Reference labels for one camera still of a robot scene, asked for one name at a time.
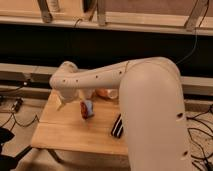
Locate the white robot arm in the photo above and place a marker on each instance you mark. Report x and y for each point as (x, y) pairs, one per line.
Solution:
(151, 104)

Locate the orange bowl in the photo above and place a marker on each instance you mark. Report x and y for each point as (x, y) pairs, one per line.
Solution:
(102, 93)

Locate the white bottle in bowl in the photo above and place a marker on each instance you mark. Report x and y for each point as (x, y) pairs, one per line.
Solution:
(112, 93)

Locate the translucent plastic cup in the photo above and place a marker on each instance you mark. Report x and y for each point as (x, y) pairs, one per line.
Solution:
(85, 93)

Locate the black white striped block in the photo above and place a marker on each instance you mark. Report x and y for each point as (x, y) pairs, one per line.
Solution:
(117, 129)

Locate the black power adapter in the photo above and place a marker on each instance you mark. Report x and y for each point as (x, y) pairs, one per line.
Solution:
(17, 104)

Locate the metal table leg frame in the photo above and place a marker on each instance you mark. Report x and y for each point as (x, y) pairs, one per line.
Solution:
(55, 156)

